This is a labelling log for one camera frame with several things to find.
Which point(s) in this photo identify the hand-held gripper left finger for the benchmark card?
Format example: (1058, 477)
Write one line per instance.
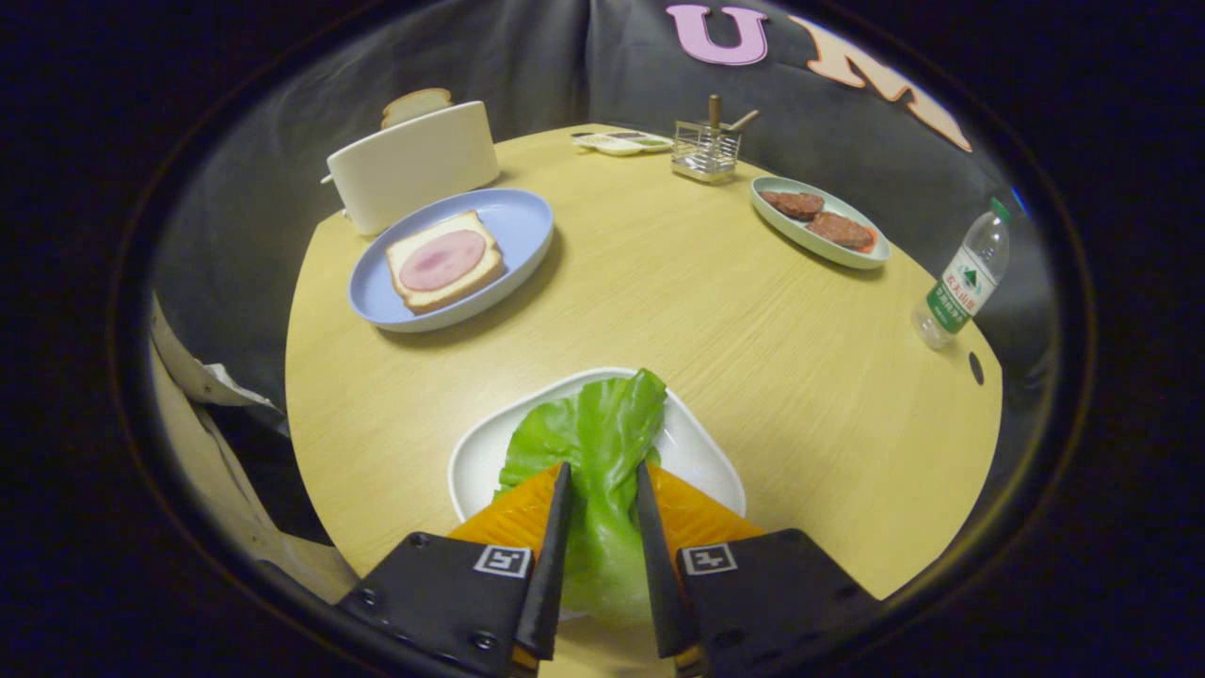
(551, 584)

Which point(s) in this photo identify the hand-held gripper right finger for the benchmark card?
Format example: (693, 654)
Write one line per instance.
(659, 584)

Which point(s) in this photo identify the green lettuce leaf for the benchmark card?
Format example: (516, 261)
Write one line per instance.
(593, 443)

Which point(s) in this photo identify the plain white bread slice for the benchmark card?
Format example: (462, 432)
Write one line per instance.
(414, 104)

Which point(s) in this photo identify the white plate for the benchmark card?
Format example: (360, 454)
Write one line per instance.
(480, 461)

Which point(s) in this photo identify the bread slice under ham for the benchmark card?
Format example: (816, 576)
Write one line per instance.
(409, 292)

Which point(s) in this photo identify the pink ham slice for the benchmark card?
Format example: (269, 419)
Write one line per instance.
(442, 261)

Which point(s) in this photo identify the blue plate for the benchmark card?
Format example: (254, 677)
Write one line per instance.
(513, 226)

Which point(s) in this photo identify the pale green plate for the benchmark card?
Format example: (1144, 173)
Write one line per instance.
(800, 240)

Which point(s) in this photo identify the brown meat piece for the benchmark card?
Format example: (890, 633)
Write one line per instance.
(841, 231)
(791, 204)

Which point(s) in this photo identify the pale crumpled sheet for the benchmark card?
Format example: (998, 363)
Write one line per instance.
(202, 377)

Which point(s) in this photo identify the clear water bottle green label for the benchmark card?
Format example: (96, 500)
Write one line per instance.
(965, 278)

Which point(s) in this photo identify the white toaster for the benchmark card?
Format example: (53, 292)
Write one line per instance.
(414, 165)

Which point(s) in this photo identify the white divided seasoning dish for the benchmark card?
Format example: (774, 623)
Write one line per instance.
(617, 144)

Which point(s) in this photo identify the black backdrop cloth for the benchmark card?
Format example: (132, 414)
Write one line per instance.
(527, 66)

